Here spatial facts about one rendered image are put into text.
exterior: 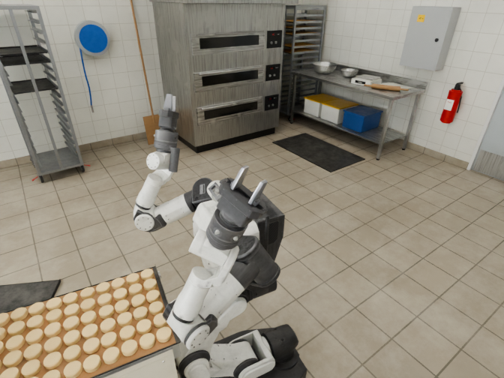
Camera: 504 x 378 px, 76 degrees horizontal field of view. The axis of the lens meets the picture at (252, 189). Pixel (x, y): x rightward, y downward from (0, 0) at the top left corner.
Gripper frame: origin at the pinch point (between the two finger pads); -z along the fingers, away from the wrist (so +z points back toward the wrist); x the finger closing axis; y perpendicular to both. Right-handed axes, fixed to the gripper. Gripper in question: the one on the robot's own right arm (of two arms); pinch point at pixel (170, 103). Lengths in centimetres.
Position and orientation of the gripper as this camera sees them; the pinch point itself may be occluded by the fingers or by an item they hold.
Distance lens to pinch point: 134.1
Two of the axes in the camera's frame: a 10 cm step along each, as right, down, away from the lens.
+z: -1.6, 9.7, 1.5
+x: -0.2, 1.5, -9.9
